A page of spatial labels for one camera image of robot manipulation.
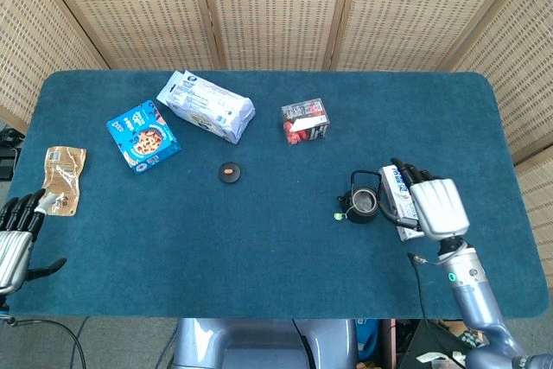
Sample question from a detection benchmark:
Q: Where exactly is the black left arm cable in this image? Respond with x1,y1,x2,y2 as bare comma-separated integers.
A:
6,316,88,369

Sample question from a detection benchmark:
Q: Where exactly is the black equipment beside table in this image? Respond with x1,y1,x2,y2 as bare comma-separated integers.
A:
0,124,22,181

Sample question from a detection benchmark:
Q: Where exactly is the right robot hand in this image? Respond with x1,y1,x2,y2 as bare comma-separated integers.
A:
379,157,471,243

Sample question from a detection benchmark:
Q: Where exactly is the black cast iron teapot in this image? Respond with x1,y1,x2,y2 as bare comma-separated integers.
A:
337,169,384,225

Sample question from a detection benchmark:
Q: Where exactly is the blue table cloth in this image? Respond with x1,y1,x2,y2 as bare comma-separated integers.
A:
8,69,550,321

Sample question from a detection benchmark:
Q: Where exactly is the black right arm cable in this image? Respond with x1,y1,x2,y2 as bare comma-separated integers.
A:
408,253,467,364

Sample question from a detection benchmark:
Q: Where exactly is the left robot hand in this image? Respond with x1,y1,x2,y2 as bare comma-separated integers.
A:
0,188,68,297

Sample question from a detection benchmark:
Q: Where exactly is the white and pink toothpaste box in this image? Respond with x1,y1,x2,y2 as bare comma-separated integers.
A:
378,164,427,242

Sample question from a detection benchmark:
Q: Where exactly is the grey-blue robot torso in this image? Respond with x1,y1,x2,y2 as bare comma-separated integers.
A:
172,318,359,369

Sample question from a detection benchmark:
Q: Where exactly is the white and purple paper package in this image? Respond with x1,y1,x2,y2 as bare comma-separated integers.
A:
156,70,256,145

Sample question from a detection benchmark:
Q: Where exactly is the blue cookie box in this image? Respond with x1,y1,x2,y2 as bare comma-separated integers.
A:
105,99,182,175

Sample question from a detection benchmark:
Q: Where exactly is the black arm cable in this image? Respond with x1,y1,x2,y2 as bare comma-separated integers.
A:
6,316,88,369
408,253,467,364

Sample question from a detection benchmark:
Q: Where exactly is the tea bag with green tag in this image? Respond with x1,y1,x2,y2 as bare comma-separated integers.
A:
333,189,378,221

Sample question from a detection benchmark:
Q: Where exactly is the wicker folding screen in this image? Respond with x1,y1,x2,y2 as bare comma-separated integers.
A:
0,0,553,291

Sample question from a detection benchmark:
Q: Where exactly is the brown snack pouch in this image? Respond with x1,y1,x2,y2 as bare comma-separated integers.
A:
42,146,87,218

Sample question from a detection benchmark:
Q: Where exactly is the black round disc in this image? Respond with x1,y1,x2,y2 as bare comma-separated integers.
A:
217,161,243,186

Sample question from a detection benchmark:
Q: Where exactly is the blue container under table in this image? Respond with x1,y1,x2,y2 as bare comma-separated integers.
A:
356,319,382,362

